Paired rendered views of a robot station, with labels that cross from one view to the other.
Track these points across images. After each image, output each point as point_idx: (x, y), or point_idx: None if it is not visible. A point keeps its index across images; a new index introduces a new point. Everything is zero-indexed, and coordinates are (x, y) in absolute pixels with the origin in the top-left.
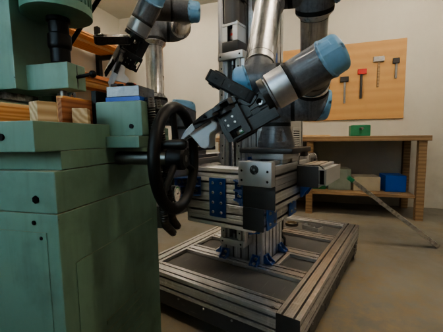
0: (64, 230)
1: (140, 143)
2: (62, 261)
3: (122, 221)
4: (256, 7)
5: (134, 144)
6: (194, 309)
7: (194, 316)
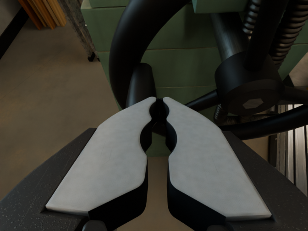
0: (107, 65)
1: (200, 5)
2: (109, 84)
3: (199, 75)
4: None
5: (194, 2)
6: (273, 158)
7: (269, 160)
